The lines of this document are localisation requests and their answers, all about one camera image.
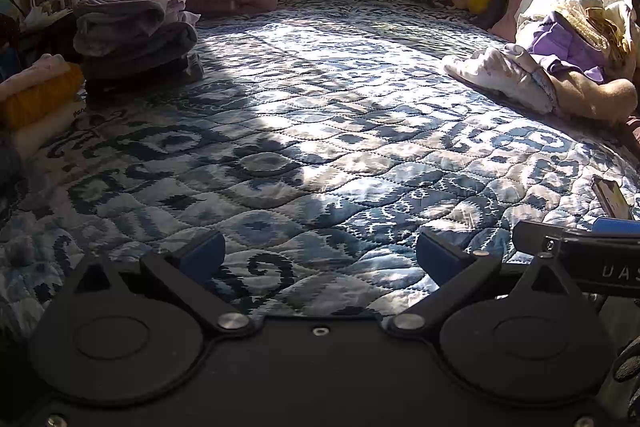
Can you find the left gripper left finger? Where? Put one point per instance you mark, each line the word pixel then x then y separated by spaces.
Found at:
pixel 185 273

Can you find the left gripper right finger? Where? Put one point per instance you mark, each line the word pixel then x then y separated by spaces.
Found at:
pixel 459 276

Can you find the white floral baby garment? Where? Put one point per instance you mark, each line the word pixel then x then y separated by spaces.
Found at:
pixel 509 70

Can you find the orange and pink folded clothes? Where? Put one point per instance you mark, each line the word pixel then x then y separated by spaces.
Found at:
pixel 40 102

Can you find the stack of folded grey clothes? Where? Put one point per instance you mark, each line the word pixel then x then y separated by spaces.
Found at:
pixel 134 48

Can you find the tan brown garment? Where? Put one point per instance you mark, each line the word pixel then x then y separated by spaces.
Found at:
pixel 578 96

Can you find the blue white patterned quilt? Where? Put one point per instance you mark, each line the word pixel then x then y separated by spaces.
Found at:
pixel 321 141

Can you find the purple garment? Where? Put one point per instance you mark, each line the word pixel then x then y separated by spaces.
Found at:
pixel 557 47

